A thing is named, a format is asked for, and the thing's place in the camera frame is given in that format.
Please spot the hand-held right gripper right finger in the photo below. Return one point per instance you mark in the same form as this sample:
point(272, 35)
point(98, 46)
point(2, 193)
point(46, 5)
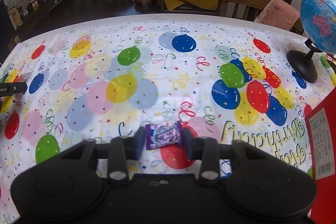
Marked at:
point(188, 144)

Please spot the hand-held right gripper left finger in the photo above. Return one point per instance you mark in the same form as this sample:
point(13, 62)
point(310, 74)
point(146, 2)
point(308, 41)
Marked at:
point(139, 144)

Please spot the purple candy wrapper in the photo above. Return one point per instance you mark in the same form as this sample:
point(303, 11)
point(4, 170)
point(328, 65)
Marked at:
point(162, 134)

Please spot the red cardboard box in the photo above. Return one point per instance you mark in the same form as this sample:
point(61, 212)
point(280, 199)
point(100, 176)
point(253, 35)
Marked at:
point(325, 134)

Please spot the black panel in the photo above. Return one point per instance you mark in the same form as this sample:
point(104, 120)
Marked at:
point(6, 24)

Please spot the balloon print tablecloth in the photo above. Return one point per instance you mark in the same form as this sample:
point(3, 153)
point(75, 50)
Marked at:
point(168, 82)

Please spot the wooden chair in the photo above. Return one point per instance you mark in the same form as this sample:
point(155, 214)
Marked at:
point(236, 1)

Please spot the pink towel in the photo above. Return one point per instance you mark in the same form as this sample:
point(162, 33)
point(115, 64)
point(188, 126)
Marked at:
point(278, 14)

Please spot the blue desk globe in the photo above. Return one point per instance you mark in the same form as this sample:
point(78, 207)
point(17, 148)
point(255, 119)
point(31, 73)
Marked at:
point(317, 16)

